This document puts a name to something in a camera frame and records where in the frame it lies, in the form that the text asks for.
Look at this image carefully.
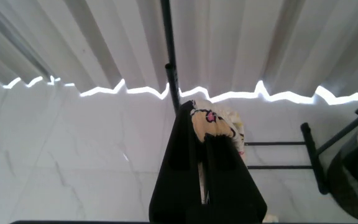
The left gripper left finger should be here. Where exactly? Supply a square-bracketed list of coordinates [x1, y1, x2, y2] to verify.
[149, 101, 203, 222]

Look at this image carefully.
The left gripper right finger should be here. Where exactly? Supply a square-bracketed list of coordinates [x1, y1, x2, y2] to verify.
[203, 133, 267, 222]

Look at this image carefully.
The black clothes rack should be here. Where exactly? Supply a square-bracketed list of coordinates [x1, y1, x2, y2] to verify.
[160, 0, 358, 196]

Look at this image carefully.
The cream printed garment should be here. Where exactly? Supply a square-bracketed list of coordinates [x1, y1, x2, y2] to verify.
[190, 99, 279, 223]

